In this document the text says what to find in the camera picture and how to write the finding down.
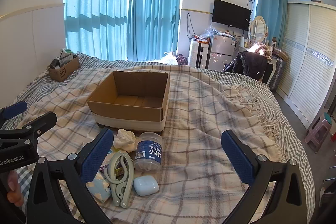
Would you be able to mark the light blue earbud case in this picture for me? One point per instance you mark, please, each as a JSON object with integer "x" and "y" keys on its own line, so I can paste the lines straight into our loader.
{"x": 145, "y": 186}

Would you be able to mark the silver fridge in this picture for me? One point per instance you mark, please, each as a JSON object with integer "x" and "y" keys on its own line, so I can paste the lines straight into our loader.
{"x": 220, "y": 53}

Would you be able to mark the plaid fringed blanket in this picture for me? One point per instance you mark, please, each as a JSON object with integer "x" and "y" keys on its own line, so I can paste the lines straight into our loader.
{"x": 204, "y": 113}

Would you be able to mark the clear jar with blue label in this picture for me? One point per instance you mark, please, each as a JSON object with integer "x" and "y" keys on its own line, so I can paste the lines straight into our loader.
{"x": 148, "y": 153}

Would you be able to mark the black wall television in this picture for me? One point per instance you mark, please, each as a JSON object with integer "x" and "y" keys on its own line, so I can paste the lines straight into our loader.
{"x": 231, "y": 15}

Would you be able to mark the clear plastic bag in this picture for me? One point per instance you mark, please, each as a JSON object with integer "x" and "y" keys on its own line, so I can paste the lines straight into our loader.
{"x": 210, "y": 31}

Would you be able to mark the white slatted wardrobe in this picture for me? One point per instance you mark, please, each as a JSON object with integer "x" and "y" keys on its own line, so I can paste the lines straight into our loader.
{"x": 307, "y": 61}

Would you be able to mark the white oval mirror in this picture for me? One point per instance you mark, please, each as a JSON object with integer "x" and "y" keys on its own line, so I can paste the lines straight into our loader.
{"x": 258, "y": 28}

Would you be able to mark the pink cloth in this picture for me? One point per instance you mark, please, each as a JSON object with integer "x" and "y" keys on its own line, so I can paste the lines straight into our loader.
{"x": 258, "y": 49}

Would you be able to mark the blue patterned tissue packet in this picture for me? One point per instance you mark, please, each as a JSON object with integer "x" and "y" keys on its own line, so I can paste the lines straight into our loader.
{"x": 101, "y": 188}

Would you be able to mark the narrow blue curtain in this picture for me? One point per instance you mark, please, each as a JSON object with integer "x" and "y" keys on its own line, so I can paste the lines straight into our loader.
{"x": 155, "y": 6}

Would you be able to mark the purple packet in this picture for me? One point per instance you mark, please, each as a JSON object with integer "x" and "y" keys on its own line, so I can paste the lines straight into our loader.
{"x": 103, "y": 168}

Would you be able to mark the person's left hand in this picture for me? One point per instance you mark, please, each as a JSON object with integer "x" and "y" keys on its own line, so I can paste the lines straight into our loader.
{"x": 14, "y": 190}

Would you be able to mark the wide blue curtain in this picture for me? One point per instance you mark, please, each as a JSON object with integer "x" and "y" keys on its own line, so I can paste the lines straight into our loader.
{"x": 97, "y": 3}

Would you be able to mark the white plastic bag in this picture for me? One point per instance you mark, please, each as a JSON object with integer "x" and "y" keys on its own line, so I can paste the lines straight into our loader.
{"x": 169, "y": 58}

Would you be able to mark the white and green carton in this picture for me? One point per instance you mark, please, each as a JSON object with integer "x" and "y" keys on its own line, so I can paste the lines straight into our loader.
{"x": 65, "y": 53}

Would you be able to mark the white headboard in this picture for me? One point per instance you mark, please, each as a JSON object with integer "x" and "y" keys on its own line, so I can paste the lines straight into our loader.
{"x": 31, "y": 35}

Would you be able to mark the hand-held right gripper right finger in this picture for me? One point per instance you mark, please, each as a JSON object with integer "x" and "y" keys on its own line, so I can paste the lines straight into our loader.
{"x": 237, "y": 158}

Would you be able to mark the white suitcase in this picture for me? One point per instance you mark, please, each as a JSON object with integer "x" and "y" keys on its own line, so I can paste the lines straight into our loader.
{"x": 195, "y": 54}

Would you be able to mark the small cardboard box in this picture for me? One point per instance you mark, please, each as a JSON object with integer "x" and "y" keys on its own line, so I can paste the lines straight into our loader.
{"x": 65, "y": 71}

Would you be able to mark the large cardboard box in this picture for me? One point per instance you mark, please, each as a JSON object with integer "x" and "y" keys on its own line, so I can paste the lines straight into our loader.
{"x": 123, "y": 111}

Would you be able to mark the blue curtain beside wardrobe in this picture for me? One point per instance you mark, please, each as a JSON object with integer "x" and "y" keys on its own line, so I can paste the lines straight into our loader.
{"x": 271, "y": 8}

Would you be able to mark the dark round container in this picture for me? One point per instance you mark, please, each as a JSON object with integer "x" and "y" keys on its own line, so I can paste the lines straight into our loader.
{"x": 55, "y": 63}

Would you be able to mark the dark jacket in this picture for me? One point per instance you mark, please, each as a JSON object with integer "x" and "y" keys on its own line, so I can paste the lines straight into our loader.
{"x": 249, "y": 64}

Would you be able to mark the white tissue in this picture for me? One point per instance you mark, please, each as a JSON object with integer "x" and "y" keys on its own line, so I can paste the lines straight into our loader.
{"x": 126, "y": 140}

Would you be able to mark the pink plastic stool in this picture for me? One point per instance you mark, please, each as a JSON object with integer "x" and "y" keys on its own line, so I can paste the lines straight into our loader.
{"x": 319, "y": 133}

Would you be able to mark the green folding hanger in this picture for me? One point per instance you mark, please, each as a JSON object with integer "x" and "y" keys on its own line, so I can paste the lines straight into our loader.
{"x": 118, "y": 193}

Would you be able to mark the checked bed sheet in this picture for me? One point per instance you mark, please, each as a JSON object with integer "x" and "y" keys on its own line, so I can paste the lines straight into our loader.
{"x": 31, "y": 85}

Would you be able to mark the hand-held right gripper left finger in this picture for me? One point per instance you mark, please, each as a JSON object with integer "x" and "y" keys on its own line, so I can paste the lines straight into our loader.
{"x": 97, "y": 158}

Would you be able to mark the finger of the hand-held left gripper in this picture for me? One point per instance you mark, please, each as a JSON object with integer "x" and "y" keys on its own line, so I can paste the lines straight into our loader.
{"x": 39, "y": 121}
{"x": 14, "y": 109}

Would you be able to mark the dark floral bag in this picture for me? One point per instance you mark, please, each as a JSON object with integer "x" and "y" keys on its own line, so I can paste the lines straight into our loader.
{"x": 181, "y": 59}

